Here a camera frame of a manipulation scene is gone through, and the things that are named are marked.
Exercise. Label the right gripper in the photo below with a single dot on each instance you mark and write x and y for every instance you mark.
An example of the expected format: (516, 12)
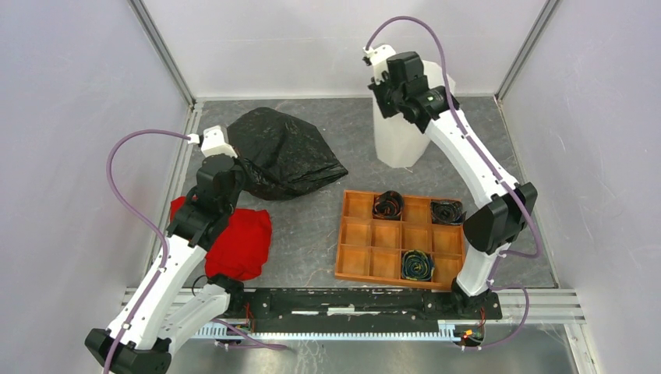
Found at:
(387, 111)

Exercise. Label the white trash bin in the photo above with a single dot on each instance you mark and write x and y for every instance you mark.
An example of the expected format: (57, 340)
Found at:
(400, 141)

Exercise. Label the black trash bag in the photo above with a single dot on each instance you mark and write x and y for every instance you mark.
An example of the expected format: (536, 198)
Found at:
(285, 157)

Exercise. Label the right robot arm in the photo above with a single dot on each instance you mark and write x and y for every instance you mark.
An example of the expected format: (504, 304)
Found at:
(504, 205)

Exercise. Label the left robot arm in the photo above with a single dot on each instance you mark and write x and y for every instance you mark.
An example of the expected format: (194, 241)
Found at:
(146, 334)

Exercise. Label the rolled sock orange stripes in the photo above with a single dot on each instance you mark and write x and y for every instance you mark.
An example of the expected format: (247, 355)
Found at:
(388, 206)

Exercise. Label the rolled sock dark green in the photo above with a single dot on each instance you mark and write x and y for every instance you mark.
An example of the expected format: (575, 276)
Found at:
(447, 212)

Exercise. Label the wooden compartment tray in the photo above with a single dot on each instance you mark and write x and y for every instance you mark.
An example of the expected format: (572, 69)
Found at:
(372, 250)

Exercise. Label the rolled sock yellow blue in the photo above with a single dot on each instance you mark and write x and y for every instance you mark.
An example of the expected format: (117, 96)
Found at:
(417, 266)

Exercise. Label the red cloth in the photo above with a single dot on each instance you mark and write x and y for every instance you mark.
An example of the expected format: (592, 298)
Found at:
(232, 242)

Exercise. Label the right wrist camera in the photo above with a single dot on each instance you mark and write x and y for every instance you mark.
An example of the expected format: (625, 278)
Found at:
(376, 59)

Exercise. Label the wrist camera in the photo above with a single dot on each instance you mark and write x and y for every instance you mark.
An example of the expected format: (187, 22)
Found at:
(213, 142)
(376, 59)

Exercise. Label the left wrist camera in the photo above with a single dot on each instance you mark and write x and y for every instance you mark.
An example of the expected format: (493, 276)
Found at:
(213, 142)

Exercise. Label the white slotted cable duct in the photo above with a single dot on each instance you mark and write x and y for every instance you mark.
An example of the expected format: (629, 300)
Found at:
(443, 333)

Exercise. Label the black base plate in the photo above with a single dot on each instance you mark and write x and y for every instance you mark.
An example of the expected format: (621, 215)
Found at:
(354, 310)

